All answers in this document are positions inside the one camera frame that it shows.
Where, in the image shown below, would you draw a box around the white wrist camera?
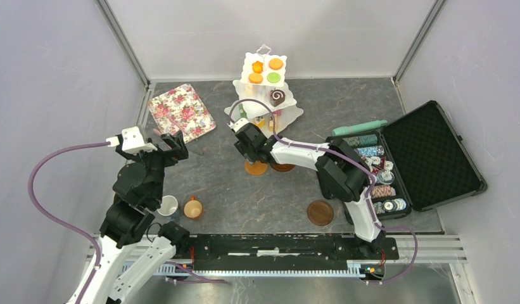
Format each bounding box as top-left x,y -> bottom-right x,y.
106,126 -> 157,155
227,118 -> 250,133

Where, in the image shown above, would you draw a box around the orange round macaron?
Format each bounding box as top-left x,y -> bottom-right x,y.
268,58 -> 284,70
248,72 -> 263,84

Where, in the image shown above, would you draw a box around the orange star pastry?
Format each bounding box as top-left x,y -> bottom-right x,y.
251,61 -> 263,73

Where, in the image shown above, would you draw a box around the pink brown chip stack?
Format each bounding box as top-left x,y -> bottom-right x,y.
371,185 -> 396,199

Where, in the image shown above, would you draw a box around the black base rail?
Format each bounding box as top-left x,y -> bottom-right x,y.
174,233 -> 400,272

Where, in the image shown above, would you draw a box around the green round macaron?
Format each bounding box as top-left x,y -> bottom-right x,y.
266,72 -> 281,84

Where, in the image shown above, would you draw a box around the green square cake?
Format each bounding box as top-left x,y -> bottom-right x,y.
238,103 -> 248,119

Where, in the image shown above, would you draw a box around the cream round pastry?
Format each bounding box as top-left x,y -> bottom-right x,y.
243,84 -> 257,98

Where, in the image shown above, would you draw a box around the green chip stack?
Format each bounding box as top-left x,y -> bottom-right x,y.
344,134 -> 379,148

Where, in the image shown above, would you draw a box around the floral rectangular tray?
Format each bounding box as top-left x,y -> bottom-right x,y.
148,84 -> 217,137

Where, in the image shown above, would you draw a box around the white three-tier dessert stand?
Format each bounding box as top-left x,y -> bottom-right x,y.
224,44 -> 303,137

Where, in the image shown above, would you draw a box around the large brown wooden saucer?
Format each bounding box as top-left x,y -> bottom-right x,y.
270,163 -> 295,172

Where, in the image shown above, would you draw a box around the black open carrying case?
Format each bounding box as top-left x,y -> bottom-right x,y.
326,101 -> 488,221

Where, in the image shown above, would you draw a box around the pink-tipped metal tongs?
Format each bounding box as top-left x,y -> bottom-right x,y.
153,114 -> 209,144

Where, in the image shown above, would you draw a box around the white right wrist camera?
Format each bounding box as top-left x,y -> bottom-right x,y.
227,118 -> 250,133

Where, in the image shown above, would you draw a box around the chocolate swirl roll cake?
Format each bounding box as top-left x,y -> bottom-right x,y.
269,89 -> 286,107

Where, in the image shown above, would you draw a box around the yellow cake slice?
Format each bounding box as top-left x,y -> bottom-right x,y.
253,117 -> 265,129

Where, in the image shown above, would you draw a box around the orange mug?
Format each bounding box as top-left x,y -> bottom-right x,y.
183,196 -> 204,220

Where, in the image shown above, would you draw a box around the teal cylindrical handle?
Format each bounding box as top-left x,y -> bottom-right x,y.
331,120 -> 388,136

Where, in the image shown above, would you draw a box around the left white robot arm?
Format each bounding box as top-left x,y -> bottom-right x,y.
69,127 -> 194,303

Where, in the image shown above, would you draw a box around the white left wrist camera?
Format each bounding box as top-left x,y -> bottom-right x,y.
106,126 -> 157,155

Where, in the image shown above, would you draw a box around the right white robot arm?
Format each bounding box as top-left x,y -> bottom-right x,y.
234,124 -> 385,258

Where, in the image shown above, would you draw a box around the light orange wooden coaster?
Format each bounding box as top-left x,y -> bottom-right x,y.
244,160 -> 269,176

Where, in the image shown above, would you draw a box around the orange yellow cake piece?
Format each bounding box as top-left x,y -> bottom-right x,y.
268,114 -> 279,132

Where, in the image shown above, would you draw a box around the white mug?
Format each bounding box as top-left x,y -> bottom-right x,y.
156,195 -> 179,217

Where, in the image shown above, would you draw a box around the light blue chip stack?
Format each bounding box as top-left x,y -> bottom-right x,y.
355,145 -> 385,158

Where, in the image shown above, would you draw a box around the dark brown wooden coaster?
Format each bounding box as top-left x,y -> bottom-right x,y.
307,200 -> 334,226

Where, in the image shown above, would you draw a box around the loose white poker chips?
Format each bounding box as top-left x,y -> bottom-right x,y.
365,156 -> 395,185

